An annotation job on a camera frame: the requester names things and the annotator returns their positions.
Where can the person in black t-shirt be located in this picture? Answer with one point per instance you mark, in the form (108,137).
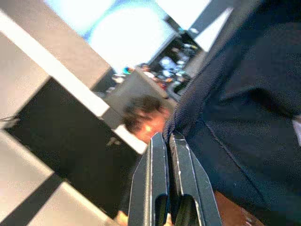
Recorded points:
(141,110)

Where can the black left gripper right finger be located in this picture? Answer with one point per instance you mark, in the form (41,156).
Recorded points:
(192,179)

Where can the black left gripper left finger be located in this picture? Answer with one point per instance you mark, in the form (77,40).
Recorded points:
(145,183)

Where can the dark brown wooden table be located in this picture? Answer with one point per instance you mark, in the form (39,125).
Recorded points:
(235,212)

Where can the dark navy sports jersey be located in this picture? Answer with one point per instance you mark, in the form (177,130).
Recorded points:
(247,94)

